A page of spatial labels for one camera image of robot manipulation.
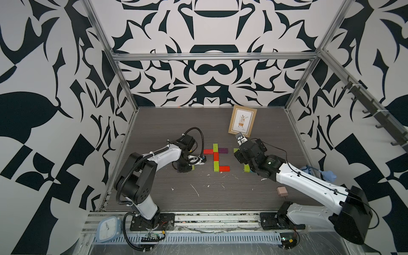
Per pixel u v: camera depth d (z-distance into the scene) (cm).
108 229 70
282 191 80
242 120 102
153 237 72
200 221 76
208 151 98
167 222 73
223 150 98
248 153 60
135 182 46
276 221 67
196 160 79
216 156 96
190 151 79
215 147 99
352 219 38
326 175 68
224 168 91
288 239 71
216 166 91
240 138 69
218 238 74
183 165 81
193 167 89
